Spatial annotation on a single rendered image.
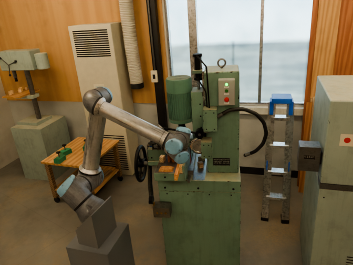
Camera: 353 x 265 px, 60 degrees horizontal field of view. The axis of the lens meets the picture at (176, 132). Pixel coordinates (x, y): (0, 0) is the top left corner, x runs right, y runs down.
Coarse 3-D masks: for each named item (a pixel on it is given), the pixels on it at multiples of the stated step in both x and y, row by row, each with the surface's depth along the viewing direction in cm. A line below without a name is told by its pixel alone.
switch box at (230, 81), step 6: (222, 78) 189; (228, 78) 188; (234, 78) 187; (222, 84) 185; (228, 84) 185; (234, 84) 184; (222, 90) 187; (234, 90) 186; (222, 96) 188; (228, 96) 188; (234, 96) 187; (222, 102) 190; (234, 102) 189
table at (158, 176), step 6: (150, 162) 225; (156, 162) 224; (162, 162) 215; (168, 162) 215; (174, 162) 214; (156, 168) 208; (174, 168) 206; (186, 168) 209; (156, 174) 203; (162, 174) 202; (168, 174) 202; (180, 174) 200; (186, 174) 209; (156, 180) 205; (162, 180) 204; (168, 180) 203; (174, 180) 203; (180, 180) 202
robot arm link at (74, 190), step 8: (72, 176) 194; (80, 176) 200; (64, 184) 188; (72, 184) 190; (80, 184) 193; (88, 184) 199; (64, 192) 188; (72, 192) 188; (80, 192) 190; (88, 192) 193; (64, 200) 191; (72, 200) 188; (80, 200) 188; (72, 208) 191
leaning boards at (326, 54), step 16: (320, 0) 266; (336, 0) 263; (352, 0) 262; (320, 16) 270; (336, 16) 267; (352, 16) 266; (320, 32) 274; (336, 32) 271; (352, 32) 270; (320, 48) 279; (336, 48) 278; (352, 48) 274; (320, 64) 283; (336, 64) 282; (352, 64) 278; (304, 112) 305; (304, 128) 298; (304, 176) 315
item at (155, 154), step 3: (150, 147) 226; (147, 150) 223; (150, 150) 223; (153, 150) 222; (156, 150) 222; (159, 150) 222; (162, 150) 221; (150, 153) 224; (153, 153) 223; (156, 153) 223; (159, 153) 223; (162, 153) 222; (165, 153) 223; (150, 156) 225; (153, 156) 224; (156, 156) 224; (159, 156) 224; (165, 156) 223; (150, 159) 226; (153, 159) 225; (156, 159) 225
